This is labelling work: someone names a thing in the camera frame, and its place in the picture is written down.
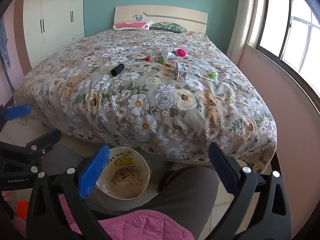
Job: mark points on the window with dark frame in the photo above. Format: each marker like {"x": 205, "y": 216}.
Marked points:
{"x": 287, "y": 25}

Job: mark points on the person's left hand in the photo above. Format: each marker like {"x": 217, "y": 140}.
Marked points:
{"x": 7, "y": 196}

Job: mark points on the green floral pillow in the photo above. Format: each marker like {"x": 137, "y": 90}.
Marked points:
{"x": 170, "y": 27}

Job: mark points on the small green cube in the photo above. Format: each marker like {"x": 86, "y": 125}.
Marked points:
{"x": 160, "y": 59}

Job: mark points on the white wardrobe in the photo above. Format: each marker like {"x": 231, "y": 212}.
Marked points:
{"x": 55, "y": 10}

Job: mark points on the floral printed duvet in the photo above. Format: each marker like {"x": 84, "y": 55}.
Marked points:
{"x": 150, "y": 100}

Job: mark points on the blue hanging cloth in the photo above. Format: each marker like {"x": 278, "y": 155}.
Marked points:
{"x": 3, "y": 45}

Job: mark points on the round bin with yellow-print bag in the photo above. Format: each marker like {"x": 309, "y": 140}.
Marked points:
{"x": 125, "y": 177}

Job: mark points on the beige wooden bed headboard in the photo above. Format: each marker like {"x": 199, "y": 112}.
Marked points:
{"x": 175, "y": 17}

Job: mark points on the blue and white carton box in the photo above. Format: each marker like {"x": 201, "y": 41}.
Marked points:
{"x": 183, "y": 75}

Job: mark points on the green toy building block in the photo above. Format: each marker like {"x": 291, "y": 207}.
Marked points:
{"x": 212, "y": 75}

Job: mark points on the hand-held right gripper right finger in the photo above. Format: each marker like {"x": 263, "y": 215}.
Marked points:
{"x": 225, "y": 170}

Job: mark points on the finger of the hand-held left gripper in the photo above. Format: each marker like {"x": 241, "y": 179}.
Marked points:
{"x": 37, "y": 142}
{"x": 17, "y": 112}

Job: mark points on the pink quilted cushion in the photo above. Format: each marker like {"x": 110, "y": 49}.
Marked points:
{"x": 150, "y": 227}

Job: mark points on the beige curtain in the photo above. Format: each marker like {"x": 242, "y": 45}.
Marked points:
{"x": 246, "y": 10}

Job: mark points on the orange plastic item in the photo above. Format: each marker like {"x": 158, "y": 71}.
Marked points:
{"x": 22, "y": 208}

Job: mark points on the dark clothes rack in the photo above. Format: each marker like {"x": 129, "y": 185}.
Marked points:
{"x": 9, "y": 80}

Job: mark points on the black cylinder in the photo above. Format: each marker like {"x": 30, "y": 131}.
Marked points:
{"x": 117, "y": 70}

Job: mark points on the pink and white pillow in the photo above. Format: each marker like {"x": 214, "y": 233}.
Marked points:
{"x": 132, "y": 25}

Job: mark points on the white plastic bottle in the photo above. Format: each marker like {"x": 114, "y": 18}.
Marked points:
{"x": 165, "y": 54}

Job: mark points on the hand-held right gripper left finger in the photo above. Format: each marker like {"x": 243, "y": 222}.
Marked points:
{"x": 92, "y": 171}

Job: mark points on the pink plastic cup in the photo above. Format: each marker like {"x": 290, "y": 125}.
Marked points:
{"x": 181, "y": 52}

